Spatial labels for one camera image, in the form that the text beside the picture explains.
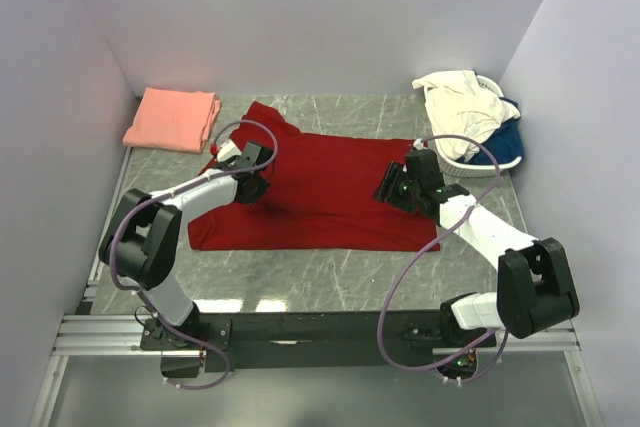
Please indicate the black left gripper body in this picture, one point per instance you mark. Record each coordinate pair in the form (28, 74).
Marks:
(259, 190)

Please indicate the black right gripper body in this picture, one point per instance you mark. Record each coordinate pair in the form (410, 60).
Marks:
(403, 191)

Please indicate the red t shirt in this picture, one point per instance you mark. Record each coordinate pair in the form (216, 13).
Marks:
(320, 195)

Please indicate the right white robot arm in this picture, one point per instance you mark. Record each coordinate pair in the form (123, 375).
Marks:
(535, 287)

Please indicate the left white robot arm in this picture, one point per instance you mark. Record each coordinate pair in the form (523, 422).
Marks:
(141, 241)

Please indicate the white laundry basket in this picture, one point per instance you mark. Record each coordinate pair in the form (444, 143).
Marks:
(462, 168)

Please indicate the white t shirt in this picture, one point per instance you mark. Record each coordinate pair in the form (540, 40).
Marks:
(462, 112)

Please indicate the blue t shirt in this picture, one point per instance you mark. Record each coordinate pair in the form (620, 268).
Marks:
(504, 144)

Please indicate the folded pink t shirt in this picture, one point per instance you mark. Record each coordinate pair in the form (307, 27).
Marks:
(173, 120)

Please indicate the black base beam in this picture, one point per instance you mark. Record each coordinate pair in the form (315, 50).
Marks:
(332, 339)

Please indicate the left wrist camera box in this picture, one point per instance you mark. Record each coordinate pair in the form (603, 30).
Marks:
(224, 151)

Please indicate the aluminium rail frame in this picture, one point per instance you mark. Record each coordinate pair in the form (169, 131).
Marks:
(113, 365)

